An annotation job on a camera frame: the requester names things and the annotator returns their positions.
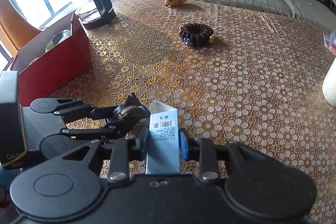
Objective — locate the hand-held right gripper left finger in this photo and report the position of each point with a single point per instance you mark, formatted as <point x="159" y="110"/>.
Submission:
<point x="143" y="144"/>

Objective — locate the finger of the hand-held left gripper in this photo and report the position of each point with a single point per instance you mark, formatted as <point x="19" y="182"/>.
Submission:
<point x="86" y="112"/>
<point x="89" y="132"/>

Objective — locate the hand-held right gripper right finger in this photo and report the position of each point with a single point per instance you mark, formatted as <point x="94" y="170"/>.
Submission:
<point x="184" y="146"/>

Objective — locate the light blue small carton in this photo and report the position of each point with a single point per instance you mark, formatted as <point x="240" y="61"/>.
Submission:
<point x="164" y="145"/>

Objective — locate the black ribbed round object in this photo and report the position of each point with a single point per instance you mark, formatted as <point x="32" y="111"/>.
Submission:
<point x="131" y="113"/>

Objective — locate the red cardboard box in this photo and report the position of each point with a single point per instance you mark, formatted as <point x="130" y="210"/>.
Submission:
<point x="52" y="66"/>

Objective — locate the wet wipes pack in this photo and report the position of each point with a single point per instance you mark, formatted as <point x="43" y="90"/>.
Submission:
<point x="56" y="40"/>

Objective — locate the desktop with floral tablecloth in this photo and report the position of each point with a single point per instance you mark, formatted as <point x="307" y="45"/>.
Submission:
<point x="236" y="98"/>

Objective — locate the person's blue jeans leg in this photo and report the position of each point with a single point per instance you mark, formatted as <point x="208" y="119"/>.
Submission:
<point x="6" y="176"/>

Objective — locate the orange chair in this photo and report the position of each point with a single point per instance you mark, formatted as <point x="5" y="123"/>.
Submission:
<point x="15" y="29"/>

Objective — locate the glass electric kettle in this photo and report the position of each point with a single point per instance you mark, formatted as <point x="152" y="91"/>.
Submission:
<point x="101" y="3"/>

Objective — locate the white cup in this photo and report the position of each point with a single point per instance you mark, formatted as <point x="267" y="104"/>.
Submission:
<point x="330" y="87"/>

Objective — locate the colourful card packet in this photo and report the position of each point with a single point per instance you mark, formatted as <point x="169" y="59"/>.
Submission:
<point x="331" y="43"/>

